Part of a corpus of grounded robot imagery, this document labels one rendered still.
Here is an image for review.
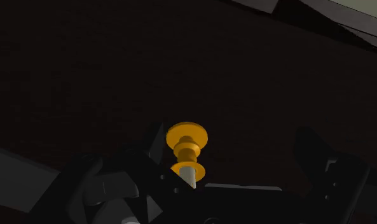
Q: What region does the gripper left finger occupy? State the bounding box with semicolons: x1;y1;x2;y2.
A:
62;121;196;224

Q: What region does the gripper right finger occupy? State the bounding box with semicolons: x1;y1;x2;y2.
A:
292;125;371;224

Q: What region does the yellow and white candlestick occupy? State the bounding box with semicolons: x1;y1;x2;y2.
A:
165;122;209;190

